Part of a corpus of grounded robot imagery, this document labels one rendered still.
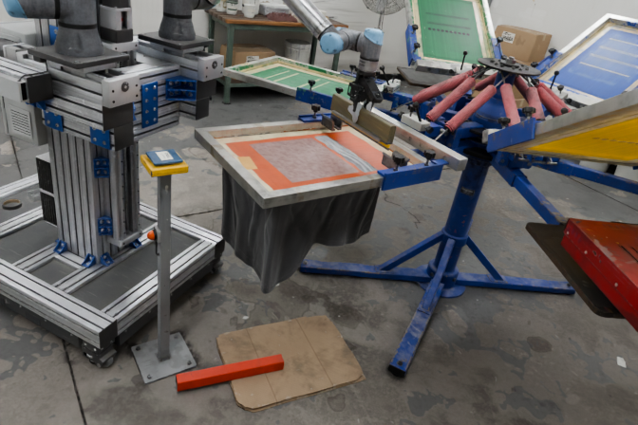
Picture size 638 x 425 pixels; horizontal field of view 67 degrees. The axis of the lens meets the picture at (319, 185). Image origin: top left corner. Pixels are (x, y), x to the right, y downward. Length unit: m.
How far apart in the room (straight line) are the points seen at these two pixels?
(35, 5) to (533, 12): 5.52
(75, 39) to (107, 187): 0.74
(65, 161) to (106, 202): 0.24
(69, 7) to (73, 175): 0.82
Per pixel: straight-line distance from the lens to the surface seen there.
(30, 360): 2.45
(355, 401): 2.27
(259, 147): 1.93
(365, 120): 1.94
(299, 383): 2.25
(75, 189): 2.38
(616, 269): 1.43
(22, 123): 2.41
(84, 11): 1.81
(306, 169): 1.80
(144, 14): 5.50
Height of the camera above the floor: 1.72
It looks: 27 degrees down
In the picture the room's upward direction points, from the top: 9 degrees clockwise
